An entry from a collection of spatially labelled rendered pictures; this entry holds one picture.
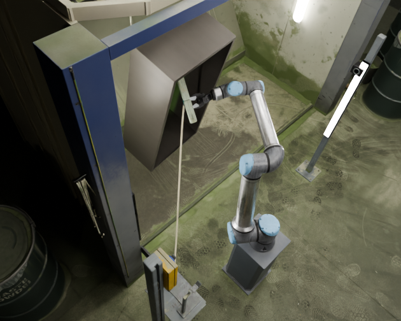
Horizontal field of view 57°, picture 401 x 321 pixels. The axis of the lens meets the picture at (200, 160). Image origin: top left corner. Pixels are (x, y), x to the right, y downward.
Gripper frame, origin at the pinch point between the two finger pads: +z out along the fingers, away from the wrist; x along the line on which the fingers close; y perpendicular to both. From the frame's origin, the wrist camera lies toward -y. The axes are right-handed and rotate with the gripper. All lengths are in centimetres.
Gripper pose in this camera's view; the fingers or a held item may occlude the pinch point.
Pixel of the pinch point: (186, 104)
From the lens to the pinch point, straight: 247.1
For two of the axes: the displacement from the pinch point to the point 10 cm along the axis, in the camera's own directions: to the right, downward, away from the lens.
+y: -1.8, -2.1, 9.6
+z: -9.4, 3.4, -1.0
